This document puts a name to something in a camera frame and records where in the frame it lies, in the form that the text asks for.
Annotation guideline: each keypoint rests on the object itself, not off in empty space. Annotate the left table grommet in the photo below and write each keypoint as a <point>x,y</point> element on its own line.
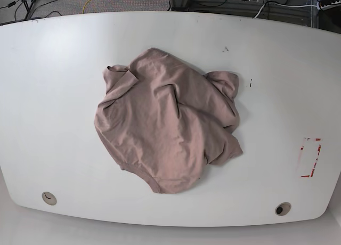
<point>49,198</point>

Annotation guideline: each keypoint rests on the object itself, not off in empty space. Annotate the right table grommet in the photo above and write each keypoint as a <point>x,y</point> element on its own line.
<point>283,209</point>

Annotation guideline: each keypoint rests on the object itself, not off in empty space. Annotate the red tape marking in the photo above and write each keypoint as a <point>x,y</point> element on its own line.
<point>308,157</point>

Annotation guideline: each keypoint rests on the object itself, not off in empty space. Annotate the table grommet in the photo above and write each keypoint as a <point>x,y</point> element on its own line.
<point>283,209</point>
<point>49,198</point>

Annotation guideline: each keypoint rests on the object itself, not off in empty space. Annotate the white power strip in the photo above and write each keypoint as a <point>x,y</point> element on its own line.
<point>328,4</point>

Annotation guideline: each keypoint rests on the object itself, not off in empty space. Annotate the dusty pink T-shirt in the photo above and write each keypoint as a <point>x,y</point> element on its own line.
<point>164,121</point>

